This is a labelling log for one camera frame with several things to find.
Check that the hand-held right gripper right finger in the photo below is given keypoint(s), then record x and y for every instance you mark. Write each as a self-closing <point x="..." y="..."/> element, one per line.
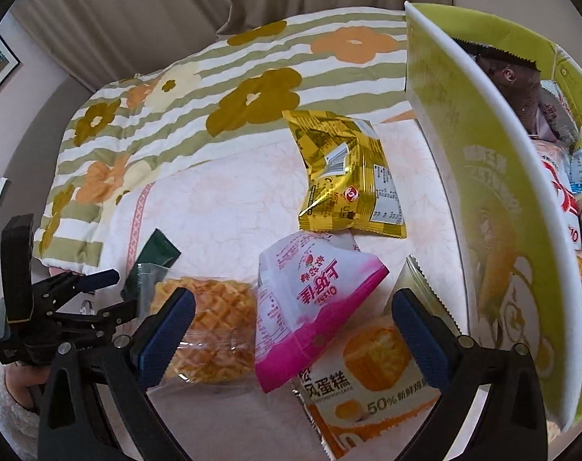
<point x="420" y="336"/>

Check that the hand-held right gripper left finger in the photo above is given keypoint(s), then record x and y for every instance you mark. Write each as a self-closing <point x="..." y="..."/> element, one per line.
<point x="168" y="336"/>

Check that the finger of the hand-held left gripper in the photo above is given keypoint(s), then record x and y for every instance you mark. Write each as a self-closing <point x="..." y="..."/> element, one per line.
<point x="101" y="319"/>
<point x="94" y="281"/>

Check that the clear waffle snack packet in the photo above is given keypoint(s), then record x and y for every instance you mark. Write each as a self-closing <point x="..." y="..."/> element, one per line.
<point x="219" y="312"/>

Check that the orange cake snack packet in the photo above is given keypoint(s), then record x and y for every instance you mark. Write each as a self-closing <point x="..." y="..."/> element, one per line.
<point x="368" y="394"/>

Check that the pink and white snack packet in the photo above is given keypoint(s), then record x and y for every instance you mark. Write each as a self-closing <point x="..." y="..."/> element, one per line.
<point x="310" y="297"/>

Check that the gold snack packet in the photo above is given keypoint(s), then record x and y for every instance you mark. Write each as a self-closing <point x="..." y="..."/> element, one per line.
<point x="348" y="177"/>

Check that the green cardboard box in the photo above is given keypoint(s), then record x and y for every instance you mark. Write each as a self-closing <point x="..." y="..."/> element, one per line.
<point x="464" y="153"/>

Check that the red white blue snack packet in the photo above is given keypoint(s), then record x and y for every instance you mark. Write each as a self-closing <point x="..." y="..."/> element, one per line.
<point x="560" y="192"/>

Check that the silver white snack packet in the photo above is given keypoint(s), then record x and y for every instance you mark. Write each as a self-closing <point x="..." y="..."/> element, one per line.
<point x="557" y="110"/>

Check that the dark purple snack packet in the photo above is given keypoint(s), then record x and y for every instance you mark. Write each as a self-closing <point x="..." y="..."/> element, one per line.
<point x="507" y="86"/>

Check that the person's left hand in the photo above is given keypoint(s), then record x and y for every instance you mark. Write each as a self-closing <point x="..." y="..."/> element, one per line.
<point x="22" y="379"/>

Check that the dark green snack packet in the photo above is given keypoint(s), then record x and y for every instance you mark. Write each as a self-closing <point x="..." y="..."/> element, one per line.
<point x="159" y="249"/>

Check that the grey bed headboard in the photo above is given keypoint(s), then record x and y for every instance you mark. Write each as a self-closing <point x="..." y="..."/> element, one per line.
<point x="26" y="153"/>

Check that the white patterned towel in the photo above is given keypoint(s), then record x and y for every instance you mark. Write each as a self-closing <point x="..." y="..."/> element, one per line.
<point x="223" y="192"/>

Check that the floral striped blanket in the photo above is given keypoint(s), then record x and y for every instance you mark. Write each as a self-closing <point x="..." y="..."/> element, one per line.
<point x="214" y="65"/>

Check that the beige curtain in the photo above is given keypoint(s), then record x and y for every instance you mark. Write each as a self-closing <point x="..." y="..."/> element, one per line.
<point x="175" y="0"/>

